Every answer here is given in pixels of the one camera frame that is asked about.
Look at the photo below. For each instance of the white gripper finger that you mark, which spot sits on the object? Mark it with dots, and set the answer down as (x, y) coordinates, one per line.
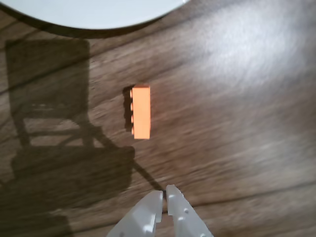
(182, 217)
(140, 214)

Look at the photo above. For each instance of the orange lego block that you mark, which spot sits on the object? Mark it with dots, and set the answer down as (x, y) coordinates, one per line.
(142, 113)

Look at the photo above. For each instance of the white round plate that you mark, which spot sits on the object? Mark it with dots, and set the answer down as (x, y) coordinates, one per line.
(98, 12)

